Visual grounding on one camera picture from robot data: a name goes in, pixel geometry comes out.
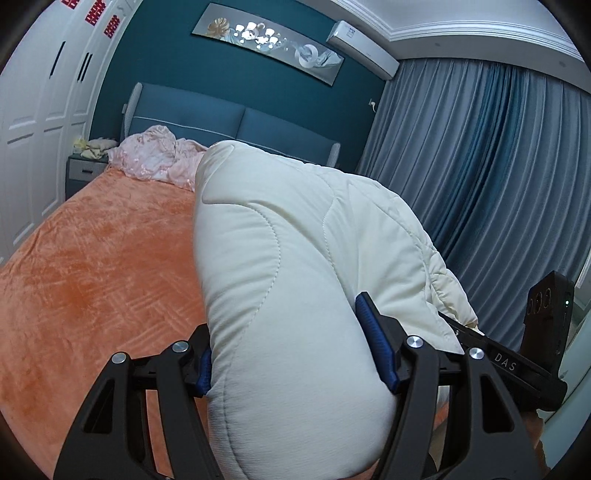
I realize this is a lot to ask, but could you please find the cream quilted jacket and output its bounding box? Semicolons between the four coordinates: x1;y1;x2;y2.
194;141;478;479

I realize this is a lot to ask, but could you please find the orange velvet bedspread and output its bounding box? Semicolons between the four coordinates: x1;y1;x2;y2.
1;170;208;475

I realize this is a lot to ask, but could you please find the blue-grey curtain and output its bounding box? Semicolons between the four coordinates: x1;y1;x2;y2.
358;59;590;348

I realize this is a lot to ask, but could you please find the dark nightstand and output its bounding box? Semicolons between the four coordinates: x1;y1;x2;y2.
65;154;108;200

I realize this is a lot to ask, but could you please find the pink lace blanket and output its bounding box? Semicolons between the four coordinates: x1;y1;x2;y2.
107;125;207;191

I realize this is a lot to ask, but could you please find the cream clutter on nightstand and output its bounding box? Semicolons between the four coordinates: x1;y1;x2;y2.
73;138;118;160

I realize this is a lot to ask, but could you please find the blue upholstered headboard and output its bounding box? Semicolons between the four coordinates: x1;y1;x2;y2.
121;82;341;167

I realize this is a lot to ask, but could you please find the white wardrobe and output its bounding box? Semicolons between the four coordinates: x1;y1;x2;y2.
1;0;140;261

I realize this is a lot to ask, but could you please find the white air conditioner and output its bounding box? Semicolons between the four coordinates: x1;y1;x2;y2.
327;20;400;81

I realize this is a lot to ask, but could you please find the silver floral wall art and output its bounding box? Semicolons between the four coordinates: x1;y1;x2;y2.
191;3;344;86

